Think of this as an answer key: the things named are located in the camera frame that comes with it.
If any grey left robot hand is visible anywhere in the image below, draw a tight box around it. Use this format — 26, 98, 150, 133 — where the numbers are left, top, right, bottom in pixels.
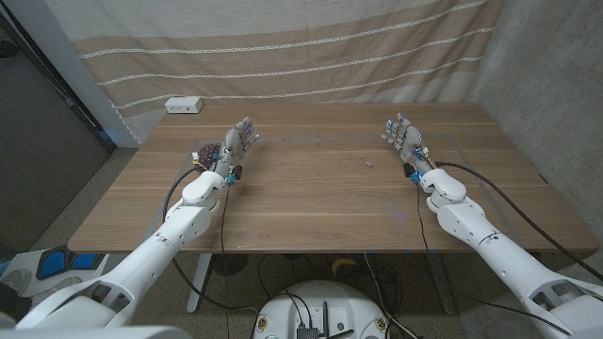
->
214, 116, 261, 177

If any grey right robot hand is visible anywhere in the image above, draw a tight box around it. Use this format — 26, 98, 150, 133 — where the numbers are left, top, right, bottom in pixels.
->
381, 112, 434, 174

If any dark red circuit board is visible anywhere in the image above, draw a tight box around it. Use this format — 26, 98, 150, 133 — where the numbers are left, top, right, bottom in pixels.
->
196, 142, 221, 169

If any white power strip box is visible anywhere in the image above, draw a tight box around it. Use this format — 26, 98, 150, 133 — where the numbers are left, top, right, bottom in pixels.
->
164, 96, 204, 115

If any beige striped backdrop cloth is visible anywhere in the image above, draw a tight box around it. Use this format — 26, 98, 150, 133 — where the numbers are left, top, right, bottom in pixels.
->
44, 0, 505, 145

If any black round fan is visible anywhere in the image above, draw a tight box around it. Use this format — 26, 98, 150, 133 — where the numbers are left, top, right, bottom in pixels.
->
210, 252, 250, 278

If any yellow curved object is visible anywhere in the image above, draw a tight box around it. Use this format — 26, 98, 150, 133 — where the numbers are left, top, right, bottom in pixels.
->
331, 257, 358, 278

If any grey table leg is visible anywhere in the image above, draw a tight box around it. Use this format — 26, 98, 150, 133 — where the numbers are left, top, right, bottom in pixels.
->
426, 252, 458, 315

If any white table leg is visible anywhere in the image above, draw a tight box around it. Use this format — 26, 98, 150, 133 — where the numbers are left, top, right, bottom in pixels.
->
186, 252, 213, 315

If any white robot torso base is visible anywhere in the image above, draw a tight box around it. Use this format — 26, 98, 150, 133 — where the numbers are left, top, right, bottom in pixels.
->
252, 281, 391, 339

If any dark perforated panel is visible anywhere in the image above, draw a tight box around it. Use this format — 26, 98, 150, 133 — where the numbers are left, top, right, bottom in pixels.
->
0, 13, 117, 258

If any white device with blue pads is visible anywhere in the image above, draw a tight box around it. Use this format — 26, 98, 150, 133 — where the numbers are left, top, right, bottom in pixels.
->
0, 244, 112, 299

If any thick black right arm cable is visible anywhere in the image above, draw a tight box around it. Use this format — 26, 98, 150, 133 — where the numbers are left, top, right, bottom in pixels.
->
433, 160, 603, 283

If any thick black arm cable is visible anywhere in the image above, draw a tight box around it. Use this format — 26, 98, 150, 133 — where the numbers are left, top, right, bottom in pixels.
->
162, 164, 259, 315
433, 160, 603, 283

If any thin black left wrist cable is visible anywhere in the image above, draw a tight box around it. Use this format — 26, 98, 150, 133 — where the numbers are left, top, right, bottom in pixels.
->
220, 182, 232, 255

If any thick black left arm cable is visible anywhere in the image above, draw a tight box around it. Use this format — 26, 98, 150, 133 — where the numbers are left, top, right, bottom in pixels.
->
162, 164, 259, 315

